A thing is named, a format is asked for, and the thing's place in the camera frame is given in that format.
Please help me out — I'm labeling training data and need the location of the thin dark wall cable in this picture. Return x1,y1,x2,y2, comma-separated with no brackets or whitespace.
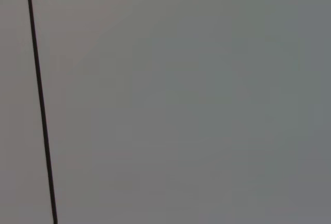
24,0,59,224

